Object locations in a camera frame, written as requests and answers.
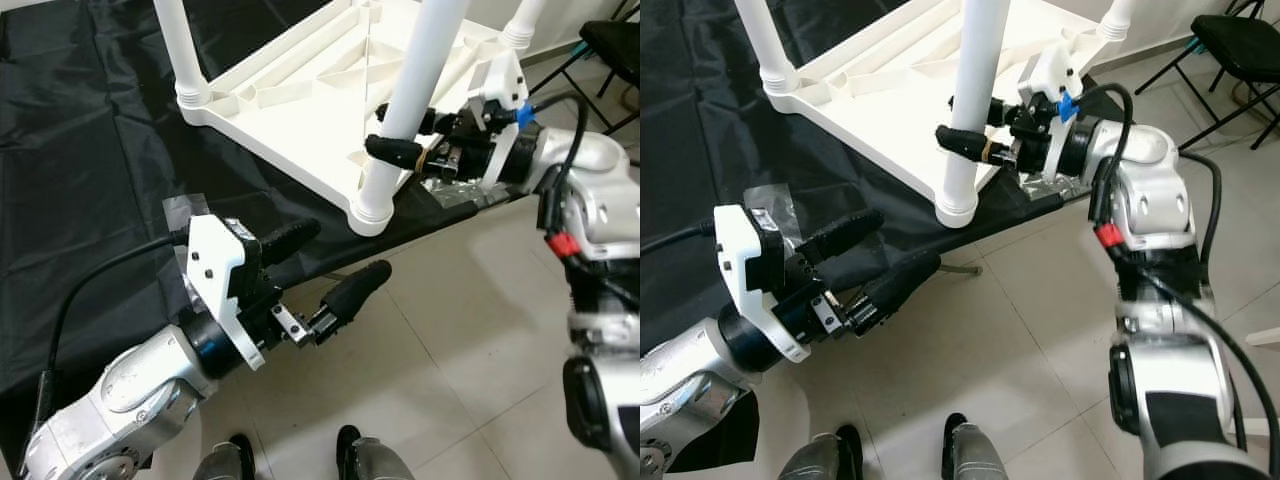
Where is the white plastic table top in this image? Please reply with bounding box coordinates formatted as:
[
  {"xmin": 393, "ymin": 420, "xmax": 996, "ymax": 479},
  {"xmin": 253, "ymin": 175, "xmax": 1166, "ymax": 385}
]
[
  {"xmin": 178, "ymin": 0, "xmax": 531, "ymax": 216},
  {"xmin": 765, "ymin": 0, "xmax": 1116, "ymax": 211}
]

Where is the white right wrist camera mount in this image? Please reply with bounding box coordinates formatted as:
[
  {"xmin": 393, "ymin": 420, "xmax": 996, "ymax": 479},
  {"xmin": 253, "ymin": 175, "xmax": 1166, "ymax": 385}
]
[
  {"xmin": 1018, "ymin": 42, "xmax": 1086, "ymax": 181},
  {"xmin": 465, "ymin": 50, "xmax": 529, "ymax": 191}
]

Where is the white plastic table leg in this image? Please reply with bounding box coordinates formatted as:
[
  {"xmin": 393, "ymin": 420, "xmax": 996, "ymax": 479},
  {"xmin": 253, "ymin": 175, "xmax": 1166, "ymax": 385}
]
[
  {"xmin": 152, "ymin": 0, "xmax": 213, "ymax": 111},
  {"xmin": 733, "ymin": 0, "xmax": 801, "ymax": 96},
  {"xmin": 1100, "ymin": 0, "xmax": 1141, "ymax": 41},
  {"xmin": 347, "ymin": 0, "xmax": 471, "ymax": 238},
  {"xmin": 500, "ymin": 0, "xmax": 549, "ymax": 51},
  {"xmin": 933, "ymin": 0, "xmax": 1011, "ymax": 229}
]

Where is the black table cloth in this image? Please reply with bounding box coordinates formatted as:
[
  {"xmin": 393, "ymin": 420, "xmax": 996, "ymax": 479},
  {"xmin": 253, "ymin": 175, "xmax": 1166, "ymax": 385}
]
[
  {"xmin": 640, "ymin": 0, "xmax": 1101, "ymax": 471},
  {"xmin": 0, "ymin": 0, "xmax": 561, "ymax": 471}
]

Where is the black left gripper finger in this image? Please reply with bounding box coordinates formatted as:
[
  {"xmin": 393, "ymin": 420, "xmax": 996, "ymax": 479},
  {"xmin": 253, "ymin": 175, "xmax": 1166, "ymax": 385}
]
[
  {"xmin": 258, "ymin": 218, "xmax": 323, "ymax": 269},
  {"xmin": 850, "ymin": 250, "xmax": 943, "ymax": 336},
  {"xmin": 315, "ymin": 260, "xmax": 394, "ymax": 341},
  {"xmin": 795, "ymin": 208, "xmax": 886, "ymax": 266}
]

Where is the clear tape cross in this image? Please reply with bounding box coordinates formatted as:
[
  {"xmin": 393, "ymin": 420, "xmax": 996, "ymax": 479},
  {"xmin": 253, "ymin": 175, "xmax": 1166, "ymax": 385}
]
[
  {"xmin": 425, "ymin": 180, "xmax": 511, "ymax": 211},
  {"xmin": 1015, "ymin": 170, "xmax": 1091, "ymax": 201}
]

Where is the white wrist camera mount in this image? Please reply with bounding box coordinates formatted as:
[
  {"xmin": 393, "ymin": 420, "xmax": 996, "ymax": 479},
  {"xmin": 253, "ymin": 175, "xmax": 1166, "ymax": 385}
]
[
  {"xmin": 1018, "ymin": 42, "xmax": 1086, "ymax": 181},
  {"xmin": 712, "ymin": 203, "xmax": 813, "ymax": 363},
  {"xmin": 465, "ymin": 50, "xmax": 529, "ymax": 191},
  {"xmin": 185, "ymin": 213, "xmax": 269, "ymax": 373}
]

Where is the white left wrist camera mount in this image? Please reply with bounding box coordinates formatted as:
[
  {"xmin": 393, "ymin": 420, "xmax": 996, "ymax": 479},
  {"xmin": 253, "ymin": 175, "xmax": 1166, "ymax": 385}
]
[
  {"xmin": 712, "ymin": 203, "xmax": 813, "ymax": 363},
  {"xmin": 185, "ymin": 213, "xmax": 269, "ymax": 373}
]

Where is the grey robot left foot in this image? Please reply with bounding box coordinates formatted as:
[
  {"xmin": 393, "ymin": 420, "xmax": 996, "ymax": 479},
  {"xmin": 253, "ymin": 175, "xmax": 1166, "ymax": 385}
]
[
  {"xmin": 778, "ymin": 425, "xmax": 866, "ymax": 480},
  {"xmin": 193, "ymin": 432, "xmax": 256, "ymax": 480}
]

